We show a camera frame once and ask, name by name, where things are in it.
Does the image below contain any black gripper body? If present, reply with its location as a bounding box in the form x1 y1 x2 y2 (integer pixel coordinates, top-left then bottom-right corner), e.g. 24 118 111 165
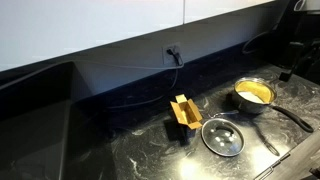
288 39 320 84

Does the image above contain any blue Barilla orzo pasta box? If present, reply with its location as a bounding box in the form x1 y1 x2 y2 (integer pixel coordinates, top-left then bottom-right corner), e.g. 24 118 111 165
169 94 204 145

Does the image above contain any glass pot lid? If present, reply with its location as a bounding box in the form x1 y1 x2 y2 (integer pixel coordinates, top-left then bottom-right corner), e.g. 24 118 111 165
200 118 246 158

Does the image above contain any narrow white cabinet door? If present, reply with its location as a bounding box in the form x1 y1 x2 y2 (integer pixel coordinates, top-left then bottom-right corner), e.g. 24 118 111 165
184 0 278 24

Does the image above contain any wide white cabinet door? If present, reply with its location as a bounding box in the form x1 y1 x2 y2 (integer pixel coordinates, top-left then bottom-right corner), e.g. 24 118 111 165
0 0 185 72

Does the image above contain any black flat panel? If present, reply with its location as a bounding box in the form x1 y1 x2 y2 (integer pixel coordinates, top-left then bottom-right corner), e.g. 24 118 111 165
0 60 75 180

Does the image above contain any steel saucepan with black handle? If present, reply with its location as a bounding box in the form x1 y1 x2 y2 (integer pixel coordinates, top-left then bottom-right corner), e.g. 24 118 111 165
231 77 315 134

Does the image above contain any black looped cable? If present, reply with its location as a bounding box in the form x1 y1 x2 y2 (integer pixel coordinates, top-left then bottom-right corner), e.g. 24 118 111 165
241 24 279 56

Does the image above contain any black power cable with plug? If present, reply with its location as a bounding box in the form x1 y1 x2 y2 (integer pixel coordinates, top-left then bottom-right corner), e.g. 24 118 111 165
105 47 185 110

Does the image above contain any white wall power outlet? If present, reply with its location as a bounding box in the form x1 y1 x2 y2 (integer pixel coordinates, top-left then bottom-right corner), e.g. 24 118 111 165
162 42 183 65

